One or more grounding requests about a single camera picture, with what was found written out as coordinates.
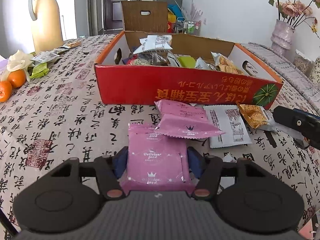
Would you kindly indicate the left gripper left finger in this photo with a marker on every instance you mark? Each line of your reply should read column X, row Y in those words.
column 106, row 170

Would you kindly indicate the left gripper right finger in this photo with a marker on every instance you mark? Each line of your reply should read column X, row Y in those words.
column 209, row 171

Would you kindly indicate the pink snack pack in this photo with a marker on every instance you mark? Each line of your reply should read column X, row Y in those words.
column 181, row 120
column 155, row 162

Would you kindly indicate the white printed snack pack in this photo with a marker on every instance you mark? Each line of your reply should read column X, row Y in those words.
column 154, row 44

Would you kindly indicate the floral patterned small vase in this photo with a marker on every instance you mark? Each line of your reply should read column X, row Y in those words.
column 314, row 75

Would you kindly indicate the orange triangle snack pack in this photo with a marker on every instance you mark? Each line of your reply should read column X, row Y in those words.
column 257, row 117

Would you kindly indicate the pink folded table runner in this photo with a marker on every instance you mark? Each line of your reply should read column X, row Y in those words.
column 298, row 91

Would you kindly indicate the grey white snack pack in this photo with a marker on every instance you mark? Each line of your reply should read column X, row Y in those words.
column 228, row 119

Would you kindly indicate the calligraphy print tablecloth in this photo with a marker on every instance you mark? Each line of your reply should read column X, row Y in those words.
column 61, row 115

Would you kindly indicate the pink textured flower vase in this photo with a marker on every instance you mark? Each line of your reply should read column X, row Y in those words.
column 282, row 37

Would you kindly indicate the red cardboard snack box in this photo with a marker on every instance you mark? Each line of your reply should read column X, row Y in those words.
column 119, row 83

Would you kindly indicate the dried pink rose bouquet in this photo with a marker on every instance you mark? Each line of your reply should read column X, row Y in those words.
column 295, row 13

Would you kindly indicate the green snack pack on left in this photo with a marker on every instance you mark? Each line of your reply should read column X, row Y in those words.
column 39, row 70

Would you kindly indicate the rear orange mandarin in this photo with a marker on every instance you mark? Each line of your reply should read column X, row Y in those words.
column 17, row 78

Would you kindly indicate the orange mandarin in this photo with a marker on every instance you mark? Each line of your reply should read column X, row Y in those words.
column 17, row 78
column 5, row 91

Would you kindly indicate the front orange mandarin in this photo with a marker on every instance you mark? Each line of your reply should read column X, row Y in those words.
column 5, row 91

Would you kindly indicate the yellow thermos jug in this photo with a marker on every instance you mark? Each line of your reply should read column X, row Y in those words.
column 47, row 33

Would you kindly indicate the wooden chair back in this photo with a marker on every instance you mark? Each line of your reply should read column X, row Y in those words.
column 147, row 16

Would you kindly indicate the metal wire storage rack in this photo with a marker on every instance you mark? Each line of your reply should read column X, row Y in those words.
column 187, row 27

